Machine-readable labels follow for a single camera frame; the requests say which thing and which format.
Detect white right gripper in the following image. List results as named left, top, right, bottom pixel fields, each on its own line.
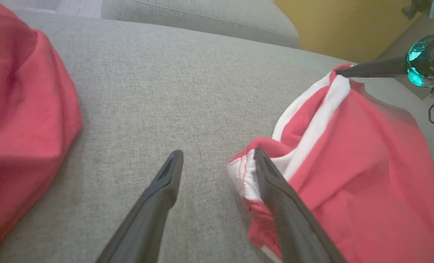
left=336, top=0, right=434, bottom=97

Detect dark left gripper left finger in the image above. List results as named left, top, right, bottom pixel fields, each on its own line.
left=96, top=150, right=184, bottom=263

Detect red white basketball jersey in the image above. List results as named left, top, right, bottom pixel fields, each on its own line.
left=0, top=0, right=83, bottom=258

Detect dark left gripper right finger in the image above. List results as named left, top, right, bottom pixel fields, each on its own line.
left=254, top=149, right=347, bottom=263

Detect large grey sofa seat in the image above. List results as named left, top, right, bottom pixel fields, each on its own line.
left=0, top=7, right=434, bottom=263

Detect yellow sofa backrest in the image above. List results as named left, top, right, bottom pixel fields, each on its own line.
left=273, top=0, right=422, bottom=63

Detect red shorts white trim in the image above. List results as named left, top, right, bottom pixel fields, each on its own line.
left=228, top=63, right=434, bottom=263

